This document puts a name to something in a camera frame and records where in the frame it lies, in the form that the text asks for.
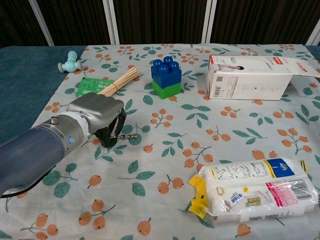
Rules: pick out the silver beaded chain bracelet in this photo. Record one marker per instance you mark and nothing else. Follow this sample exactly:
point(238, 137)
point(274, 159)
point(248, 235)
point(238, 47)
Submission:
point(126, 137)

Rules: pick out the blue building block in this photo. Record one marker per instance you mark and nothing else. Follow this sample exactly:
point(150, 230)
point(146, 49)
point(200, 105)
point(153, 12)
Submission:
point(166, 73)

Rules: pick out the bundle of wooden sticks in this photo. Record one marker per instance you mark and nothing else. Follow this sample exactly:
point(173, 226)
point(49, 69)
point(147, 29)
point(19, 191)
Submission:
point(120, 81)

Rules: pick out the green tea sachet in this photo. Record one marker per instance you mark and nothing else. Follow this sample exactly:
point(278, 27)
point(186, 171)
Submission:
point(92, 86)

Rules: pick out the white plastic refill package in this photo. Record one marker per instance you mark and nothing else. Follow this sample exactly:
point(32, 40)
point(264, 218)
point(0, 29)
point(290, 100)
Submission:
point(252, 190)

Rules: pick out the light blue massage roller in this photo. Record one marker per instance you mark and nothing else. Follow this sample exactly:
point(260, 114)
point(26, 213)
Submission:
point(70, 62)

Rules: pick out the floral fruit print tablecloth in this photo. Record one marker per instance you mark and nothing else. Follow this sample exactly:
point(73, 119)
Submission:
point(175, 140)

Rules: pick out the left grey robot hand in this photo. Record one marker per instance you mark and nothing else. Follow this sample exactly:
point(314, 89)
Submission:
point(100, 110)

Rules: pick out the white cardboard product box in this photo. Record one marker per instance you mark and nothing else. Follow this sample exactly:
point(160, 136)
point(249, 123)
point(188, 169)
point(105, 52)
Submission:
point(252, 80)

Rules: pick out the teal blue cloth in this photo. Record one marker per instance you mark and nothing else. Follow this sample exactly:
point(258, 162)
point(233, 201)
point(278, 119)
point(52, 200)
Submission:
point(25, 82)

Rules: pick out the dark folding screen with white frames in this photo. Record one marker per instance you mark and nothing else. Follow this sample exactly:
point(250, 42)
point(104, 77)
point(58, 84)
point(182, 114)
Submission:
point(160, 21)

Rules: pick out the green building block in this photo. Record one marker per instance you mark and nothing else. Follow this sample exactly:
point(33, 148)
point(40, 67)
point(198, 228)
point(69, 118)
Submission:
point(166, 90)

